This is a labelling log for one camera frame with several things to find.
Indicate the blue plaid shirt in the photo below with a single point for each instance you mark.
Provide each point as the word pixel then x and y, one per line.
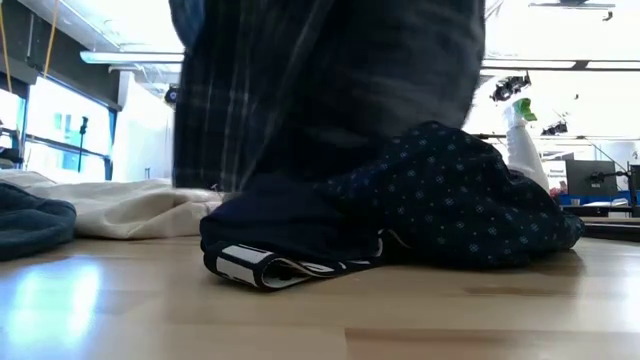
pixel 310 100

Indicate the navy dotted garment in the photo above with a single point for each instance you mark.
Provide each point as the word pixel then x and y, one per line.
pixel 450 200

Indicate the cream white garment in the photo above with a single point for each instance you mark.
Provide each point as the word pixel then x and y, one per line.
pixel 130 210

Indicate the white spray bottle green trigger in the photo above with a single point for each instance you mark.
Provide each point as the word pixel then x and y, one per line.
pixel 522 145

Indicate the black ceiling spotlight cluster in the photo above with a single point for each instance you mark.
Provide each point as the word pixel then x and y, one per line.
pixel 510 86

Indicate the long linear ceiling light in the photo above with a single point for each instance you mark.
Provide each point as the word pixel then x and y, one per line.
pixel 130 57

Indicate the black slim light stand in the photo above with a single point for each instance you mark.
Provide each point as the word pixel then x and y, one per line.
pixel 82 145

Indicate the black ceiling track spotlight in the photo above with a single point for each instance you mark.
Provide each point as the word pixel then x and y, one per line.
pixel 555 128

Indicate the black computer monitor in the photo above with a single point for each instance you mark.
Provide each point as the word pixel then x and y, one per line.
pixel 590 175

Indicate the dark ceiling fixture bar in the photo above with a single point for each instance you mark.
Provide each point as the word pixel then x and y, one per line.
pixel 570 5

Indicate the black round ceiling camera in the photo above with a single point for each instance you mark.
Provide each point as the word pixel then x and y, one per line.
pixel 172 95

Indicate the black aluminium table frame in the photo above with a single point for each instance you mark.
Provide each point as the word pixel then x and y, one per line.
pixel 615 231

